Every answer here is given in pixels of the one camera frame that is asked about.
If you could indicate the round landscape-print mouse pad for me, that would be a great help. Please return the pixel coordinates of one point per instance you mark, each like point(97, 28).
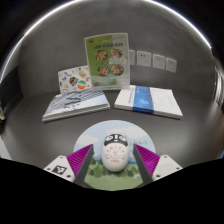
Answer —
point(116, 126)

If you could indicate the green standing sign card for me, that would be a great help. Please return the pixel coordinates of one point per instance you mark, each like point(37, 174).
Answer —
point(107, 61)

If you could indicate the small white sticker card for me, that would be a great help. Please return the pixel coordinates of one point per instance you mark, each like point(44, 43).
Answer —
point(74, 80)

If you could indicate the white book with blue band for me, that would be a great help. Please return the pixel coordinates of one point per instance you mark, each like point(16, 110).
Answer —
point(148, 101)

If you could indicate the grey striped book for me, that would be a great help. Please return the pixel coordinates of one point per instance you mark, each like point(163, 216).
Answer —
point(75, 104)

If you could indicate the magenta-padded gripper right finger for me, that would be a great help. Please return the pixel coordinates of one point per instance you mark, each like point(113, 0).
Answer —
point(155, 163)

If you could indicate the white panda computer mouse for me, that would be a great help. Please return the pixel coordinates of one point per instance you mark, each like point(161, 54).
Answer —
point(115, 155)

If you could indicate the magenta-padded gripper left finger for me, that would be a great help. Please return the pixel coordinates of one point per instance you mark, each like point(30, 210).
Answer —
point(71, 164)

